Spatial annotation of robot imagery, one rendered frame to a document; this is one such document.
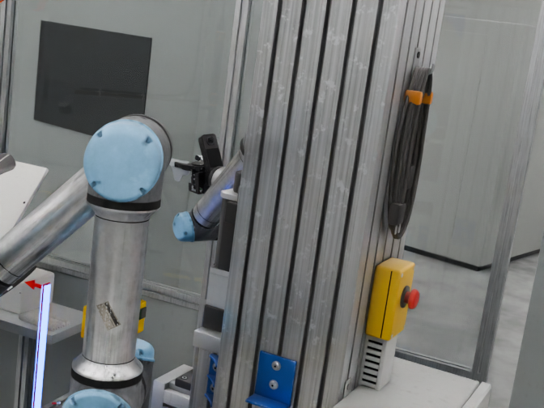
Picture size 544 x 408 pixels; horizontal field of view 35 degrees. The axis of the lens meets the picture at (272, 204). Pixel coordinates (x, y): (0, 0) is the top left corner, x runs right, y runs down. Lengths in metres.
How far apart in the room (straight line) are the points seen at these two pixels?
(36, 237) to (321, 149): 0.51
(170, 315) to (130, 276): 1.43
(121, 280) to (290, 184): 0.35
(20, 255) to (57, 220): 0.09
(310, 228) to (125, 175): 0.36
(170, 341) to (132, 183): 1.56
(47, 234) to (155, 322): 1.35
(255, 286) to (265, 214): 0.13
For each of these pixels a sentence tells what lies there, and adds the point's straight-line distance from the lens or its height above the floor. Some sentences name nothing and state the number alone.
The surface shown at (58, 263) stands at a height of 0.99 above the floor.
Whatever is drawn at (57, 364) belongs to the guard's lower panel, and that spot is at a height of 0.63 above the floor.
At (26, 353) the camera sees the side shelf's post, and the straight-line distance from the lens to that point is 2.94.
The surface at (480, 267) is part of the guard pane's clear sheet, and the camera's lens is 2.43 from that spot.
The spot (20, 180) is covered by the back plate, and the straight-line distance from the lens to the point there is 2.64.
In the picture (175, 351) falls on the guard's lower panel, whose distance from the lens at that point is 2.83.
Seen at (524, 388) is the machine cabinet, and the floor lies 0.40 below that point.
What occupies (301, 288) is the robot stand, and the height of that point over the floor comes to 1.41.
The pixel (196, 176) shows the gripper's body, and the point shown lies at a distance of 2.37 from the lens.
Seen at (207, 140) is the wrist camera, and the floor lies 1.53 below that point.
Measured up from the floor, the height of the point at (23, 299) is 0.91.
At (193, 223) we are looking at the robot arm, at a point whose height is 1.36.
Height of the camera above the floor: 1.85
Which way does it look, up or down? 11 degrees down
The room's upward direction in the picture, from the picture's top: 8 degrees clockwise
